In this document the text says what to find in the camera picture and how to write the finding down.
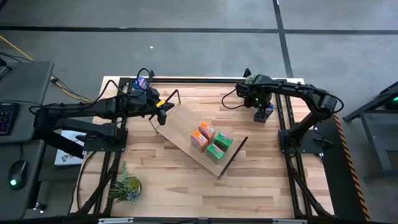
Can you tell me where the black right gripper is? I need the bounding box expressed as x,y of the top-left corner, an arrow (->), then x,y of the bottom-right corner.
247,93 -> 272,123

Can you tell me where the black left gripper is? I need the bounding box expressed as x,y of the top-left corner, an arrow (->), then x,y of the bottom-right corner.
146,88 -> 175,126

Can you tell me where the orange Mini-Wheats cereal box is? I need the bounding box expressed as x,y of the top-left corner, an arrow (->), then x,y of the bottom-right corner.
190,129 -> 208,153
198,121 -> 216,142

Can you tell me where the green Apple Jacks cereal box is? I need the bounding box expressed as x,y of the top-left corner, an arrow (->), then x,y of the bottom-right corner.
205,143 -> 225,165
213,131 -> 234,152

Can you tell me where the wooden shelf with black legs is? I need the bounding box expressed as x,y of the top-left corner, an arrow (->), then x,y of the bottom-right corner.
148,89 -> 249,180

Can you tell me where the round pale green succulent plant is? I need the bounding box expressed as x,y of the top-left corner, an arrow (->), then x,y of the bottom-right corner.
244,73 -> 259,85

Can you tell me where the black mat with hazard stripes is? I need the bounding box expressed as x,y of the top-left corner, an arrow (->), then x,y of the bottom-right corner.
306,90 -> 371,222

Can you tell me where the spiky potted plant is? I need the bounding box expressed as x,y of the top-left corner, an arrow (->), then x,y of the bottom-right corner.
108,161 -> 143,205

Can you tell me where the grey metal side table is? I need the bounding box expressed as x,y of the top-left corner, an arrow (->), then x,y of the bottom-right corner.
343,81 -> 398,180

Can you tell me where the white printed cardboard box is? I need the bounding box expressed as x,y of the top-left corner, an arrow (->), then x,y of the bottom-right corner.
54,130 -> 87,167

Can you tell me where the grey desk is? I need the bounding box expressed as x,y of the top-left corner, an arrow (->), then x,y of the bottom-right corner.
0,60 -> 55,218

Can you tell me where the black keyboard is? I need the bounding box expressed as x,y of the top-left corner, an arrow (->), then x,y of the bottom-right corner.
0,102 -> 19,136

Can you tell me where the black computer mouse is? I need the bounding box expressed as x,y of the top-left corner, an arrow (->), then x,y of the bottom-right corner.
7,160 -> 28,191

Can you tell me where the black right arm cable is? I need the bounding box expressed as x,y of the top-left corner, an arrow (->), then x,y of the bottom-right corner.
221,88 -> 246,110

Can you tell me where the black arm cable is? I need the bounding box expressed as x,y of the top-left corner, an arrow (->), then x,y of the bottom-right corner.
221,88 -> 246,110
91,67 -> 156,103

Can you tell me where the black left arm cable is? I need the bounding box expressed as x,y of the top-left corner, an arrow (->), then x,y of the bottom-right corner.
91,67 -> 156,103

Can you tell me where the silver metal bracket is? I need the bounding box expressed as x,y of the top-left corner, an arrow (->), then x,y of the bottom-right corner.
98,217 -> 134,224
272,218 -> 308,224

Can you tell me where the yellow cable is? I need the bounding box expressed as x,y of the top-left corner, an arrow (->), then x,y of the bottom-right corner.
0,35 -> 96,105

